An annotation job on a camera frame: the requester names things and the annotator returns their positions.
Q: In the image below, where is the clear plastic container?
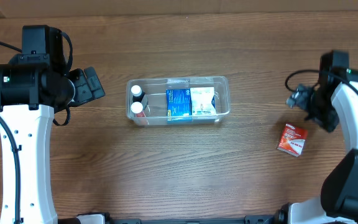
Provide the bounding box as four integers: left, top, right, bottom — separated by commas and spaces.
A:
126, 76, 231, 126

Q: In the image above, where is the brown syrup bottle white cap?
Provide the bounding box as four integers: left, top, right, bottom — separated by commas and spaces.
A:
131, 85, 148, 109

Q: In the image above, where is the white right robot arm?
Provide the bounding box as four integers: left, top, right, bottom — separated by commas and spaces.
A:
276, 67, 358, 223

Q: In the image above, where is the red medicine box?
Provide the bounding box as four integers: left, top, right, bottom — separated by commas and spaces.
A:
277, 123, 308, 157

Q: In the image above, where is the orange tablet tube white cap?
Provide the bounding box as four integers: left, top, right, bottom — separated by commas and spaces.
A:
131, 101, 148, 126

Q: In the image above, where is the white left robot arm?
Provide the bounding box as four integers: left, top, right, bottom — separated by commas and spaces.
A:
0, 54, 110, 223

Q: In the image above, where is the white bandage box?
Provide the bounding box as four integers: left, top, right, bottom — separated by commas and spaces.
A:
190, 87, 216, 116

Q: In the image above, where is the blue cough drops box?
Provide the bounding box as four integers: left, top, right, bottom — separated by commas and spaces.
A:
166, 88, 192, 123

